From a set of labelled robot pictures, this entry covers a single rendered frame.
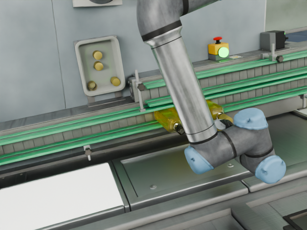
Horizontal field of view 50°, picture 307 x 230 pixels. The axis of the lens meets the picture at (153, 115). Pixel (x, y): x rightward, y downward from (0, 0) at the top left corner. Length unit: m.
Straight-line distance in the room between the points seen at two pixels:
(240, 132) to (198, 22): 0.82
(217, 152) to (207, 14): 0.89
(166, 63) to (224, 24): 0.90
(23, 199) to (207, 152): 0.68
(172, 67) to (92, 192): 0.56
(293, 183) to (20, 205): 0.88
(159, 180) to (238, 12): 0.89
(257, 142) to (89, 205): 0.54
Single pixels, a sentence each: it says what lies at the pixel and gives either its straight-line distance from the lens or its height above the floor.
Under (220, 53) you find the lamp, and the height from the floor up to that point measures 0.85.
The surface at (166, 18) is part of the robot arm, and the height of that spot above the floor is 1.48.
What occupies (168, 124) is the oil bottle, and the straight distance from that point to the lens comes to 1.23.
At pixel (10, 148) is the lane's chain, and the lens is 1.40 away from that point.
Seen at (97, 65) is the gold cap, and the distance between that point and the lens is 1.39.
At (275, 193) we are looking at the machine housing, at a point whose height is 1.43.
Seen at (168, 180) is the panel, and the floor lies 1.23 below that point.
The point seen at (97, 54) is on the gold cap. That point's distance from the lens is 1.38.
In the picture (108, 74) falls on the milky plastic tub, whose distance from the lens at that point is 1.44.
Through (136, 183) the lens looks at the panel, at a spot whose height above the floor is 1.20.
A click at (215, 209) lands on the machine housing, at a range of 1.02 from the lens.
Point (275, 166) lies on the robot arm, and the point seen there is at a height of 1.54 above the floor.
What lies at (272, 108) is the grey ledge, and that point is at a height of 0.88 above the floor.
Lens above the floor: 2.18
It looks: 67 degrees down
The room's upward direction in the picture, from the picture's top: 134 degrees clockwise
